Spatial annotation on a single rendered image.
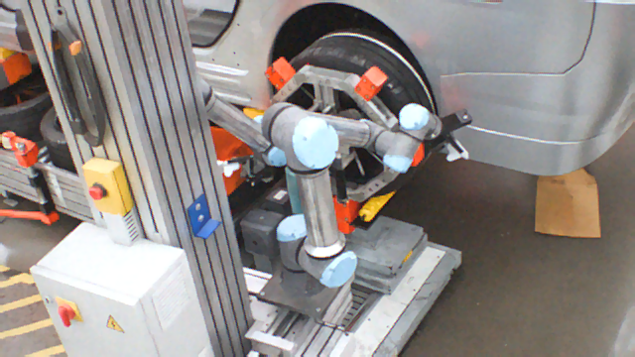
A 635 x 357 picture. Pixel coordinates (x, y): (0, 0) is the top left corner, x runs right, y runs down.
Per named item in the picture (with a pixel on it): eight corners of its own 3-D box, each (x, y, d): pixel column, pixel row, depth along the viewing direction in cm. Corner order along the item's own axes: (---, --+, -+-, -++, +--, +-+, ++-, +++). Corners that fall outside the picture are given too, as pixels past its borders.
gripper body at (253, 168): (238, 178, 271) (261, 166, 264) (237, 158, 275) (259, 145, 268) (254, 184, 276) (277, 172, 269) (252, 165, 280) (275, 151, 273)
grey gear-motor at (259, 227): (328, 235, 366) (320, 176, 346) (279, 289, 338) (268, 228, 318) (298, 225, 375) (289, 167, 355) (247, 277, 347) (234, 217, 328)
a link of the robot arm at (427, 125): (391, 124, 213) (405, 97, 212) (406, 133, 222) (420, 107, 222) (414, 136, 209) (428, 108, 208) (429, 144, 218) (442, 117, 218)
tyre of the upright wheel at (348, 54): (420, 194, 325) (464, 71, 279) (394, 225, 310) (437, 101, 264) (294, 124, 345) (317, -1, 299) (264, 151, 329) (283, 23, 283)
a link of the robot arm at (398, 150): (383, 163, 225) (400, 130, 224) (410, 178, 217) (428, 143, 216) (367, 156, 219) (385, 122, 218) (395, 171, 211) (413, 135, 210)
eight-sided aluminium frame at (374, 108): (404, 203, 297) (397, 81, 266) (396, 213, 293) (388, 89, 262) (291, 172, 325) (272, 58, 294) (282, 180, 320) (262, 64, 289)
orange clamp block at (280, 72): (298, 73, 292) (283, 56, 292) (287, 82, 287) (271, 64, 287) (289, 82, 298) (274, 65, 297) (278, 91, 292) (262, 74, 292)
